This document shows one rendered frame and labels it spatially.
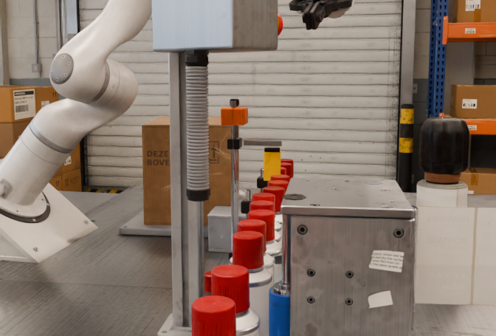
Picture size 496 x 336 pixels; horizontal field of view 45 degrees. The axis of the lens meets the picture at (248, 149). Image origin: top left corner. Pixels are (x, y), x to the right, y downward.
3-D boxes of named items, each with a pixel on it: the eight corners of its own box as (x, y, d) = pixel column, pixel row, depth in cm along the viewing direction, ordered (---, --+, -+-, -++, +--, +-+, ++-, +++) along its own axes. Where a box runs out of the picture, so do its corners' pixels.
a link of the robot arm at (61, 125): (21, 116, 142) (77, 38, 137) (77, 129, 158) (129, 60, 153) (44, 149, 137) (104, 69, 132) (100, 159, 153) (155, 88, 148)
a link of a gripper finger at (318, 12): (319, -5, 99) (308, 12, 94) (337, -7, 98) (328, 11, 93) (321, 12, 101) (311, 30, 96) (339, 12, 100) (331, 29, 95)
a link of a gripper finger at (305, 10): (300, -4, 100) (288, 13, 96) (317, -5, 99) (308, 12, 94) (302, 14, 102) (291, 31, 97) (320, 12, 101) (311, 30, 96)
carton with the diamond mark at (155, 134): (232, 226, 159) (232, 124, 155) (143, 225, 159) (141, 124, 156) (238, 201, 188) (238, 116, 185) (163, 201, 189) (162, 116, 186)
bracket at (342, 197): (413, 218, 49) (414, 207, 49) (279, 214, 50) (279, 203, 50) (395, 187, 62) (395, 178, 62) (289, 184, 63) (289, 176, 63)
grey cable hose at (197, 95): (207, 202, 83) (206, 49, 80) (183, 201, 84) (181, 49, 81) (212, 197, 87) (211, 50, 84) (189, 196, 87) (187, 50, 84)
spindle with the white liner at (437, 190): (469, 295, 101) (478, 119, 97) (415, 292, 102) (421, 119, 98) (458, 277, 110) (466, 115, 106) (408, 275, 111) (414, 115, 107)
